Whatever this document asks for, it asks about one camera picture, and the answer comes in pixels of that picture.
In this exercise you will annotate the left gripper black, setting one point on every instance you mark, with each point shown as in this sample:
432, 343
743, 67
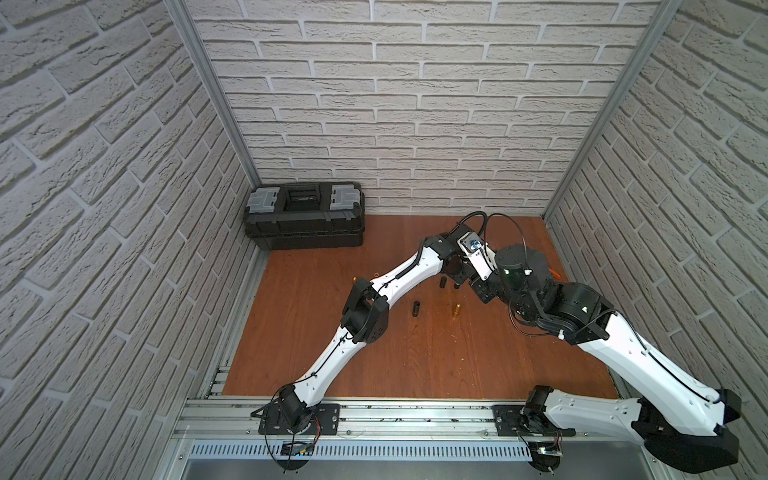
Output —
450, 267

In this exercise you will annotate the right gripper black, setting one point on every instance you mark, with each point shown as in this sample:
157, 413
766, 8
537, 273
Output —
477, 289

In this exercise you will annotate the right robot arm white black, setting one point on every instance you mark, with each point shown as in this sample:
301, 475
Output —
679, 420

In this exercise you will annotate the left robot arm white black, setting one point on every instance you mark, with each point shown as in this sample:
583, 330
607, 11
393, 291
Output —
366, 311

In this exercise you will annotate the black plastic toolbox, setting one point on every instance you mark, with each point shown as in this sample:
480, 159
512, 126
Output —
309, 215

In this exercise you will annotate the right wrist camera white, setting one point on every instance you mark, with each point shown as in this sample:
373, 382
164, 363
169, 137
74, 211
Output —
477, 258

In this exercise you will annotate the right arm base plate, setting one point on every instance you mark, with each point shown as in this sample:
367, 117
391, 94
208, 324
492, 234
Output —
512, 420

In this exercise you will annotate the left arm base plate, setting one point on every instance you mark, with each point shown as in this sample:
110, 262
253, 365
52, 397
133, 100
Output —
321, 419

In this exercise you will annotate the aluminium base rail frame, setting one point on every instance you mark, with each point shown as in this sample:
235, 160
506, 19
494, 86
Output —
218, 424

